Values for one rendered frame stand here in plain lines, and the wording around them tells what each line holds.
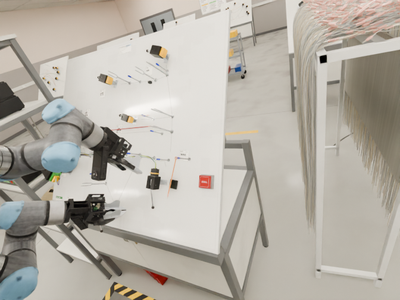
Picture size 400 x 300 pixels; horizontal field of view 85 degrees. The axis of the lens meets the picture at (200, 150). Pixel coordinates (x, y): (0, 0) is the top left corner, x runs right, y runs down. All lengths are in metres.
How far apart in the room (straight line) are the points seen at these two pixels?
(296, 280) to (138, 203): 1.21
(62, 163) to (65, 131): 0.08
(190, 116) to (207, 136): 0.12
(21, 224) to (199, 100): 0.74
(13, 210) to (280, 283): 1.58
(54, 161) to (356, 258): 1.87
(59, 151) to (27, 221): 0.28
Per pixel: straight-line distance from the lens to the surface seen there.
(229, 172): 1.38
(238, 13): 9.81
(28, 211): 0.80
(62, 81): 6.84
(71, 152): 0.60
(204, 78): 1.01
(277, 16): 11.75
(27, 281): 0.73
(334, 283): 1.87
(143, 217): 1.13
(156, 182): 0.97
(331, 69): 3.58
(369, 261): 1.99
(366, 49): 0.91
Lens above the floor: 1.66
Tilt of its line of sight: 31 degrees down
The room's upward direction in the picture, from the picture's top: 18 degrees counter-clockwise
